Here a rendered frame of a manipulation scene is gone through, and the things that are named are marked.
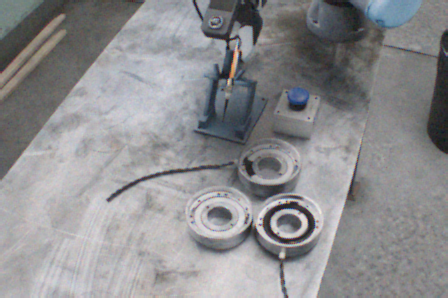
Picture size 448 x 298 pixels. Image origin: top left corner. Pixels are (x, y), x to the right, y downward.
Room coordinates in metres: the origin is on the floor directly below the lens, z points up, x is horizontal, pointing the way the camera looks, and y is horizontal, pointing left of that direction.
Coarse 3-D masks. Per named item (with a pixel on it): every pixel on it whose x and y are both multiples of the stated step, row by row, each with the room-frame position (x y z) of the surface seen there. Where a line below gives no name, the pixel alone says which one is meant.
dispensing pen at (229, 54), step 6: (240, 42) 0.83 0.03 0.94; (228, 54) 0.81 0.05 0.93; (234, 54) 0.81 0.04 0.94; (228, 60) 0.80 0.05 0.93; (228, 66) 0.80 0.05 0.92; (222, 72) 0.79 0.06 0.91; (228, 72) 0.79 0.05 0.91; (228, 78) 0.80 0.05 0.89; (228, 84) 0.79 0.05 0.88; (228, 90) 0.78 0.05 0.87; (228, 96) 0.78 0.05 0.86; (222, 120) 0.76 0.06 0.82
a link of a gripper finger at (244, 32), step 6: (240, 30) 0.81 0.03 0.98; (246, 30) 0.81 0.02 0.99; (240, 36) 0.81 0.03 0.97; (246, 36) 0.81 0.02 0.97; (246, 42) 0.81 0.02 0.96; (252, 42) 0.80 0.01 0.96; (240, 48) 0.81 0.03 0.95; (246, 48) 0.81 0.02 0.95; (252, 48) 0.80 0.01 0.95; (246, 54) 0.81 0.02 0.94; (252, 54) 0.82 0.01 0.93; (246, 60) 0.81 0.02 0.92
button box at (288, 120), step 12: (312, 96) 0.80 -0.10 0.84; (276, 108) 0.77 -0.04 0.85; (288, 108) 0.77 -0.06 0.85; (300, 108) 0.76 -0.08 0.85; (312, 108) 0.77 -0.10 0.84; (276, 120) 0.75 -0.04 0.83; (288, 120) 0.74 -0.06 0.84; (300, 120) 0.74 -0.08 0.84; (312, 120) 0.74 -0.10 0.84; (288, 132) 0.74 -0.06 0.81; (300, 132) 0.74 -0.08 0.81
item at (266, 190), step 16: (256, 144) 0.69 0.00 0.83; (272, 144) 0.69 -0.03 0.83; (288, 144) 0.68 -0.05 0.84; (240, 160) 0.65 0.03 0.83; (256, 160) 0.66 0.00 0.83; (272, 160) 0.66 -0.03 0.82; (240, 176) 0.62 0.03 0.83; (272, 176) 0.62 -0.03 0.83; (256, 192) 0.60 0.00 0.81; (272, 192) 0.59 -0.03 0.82
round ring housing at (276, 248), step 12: (264, 204) 0.55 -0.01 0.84; (276, 204) 0.56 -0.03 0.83; (300, 204) 0.56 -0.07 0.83; (312, 204) 0.55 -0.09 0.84; (276, 216) 0.54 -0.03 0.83; (288, 216) 0.54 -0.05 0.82; (300, 216) 0.54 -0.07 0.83; (276, 228) 0.51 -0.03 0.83; (300, 228) 0.53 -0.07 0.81; (264, 240) 0.49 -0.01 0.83; (312, 240) 0.48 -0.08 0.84; (276, 252) 0.47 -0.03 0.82; (288, 252) 0.47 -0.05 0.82; (300, 252) 0.47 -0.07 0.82
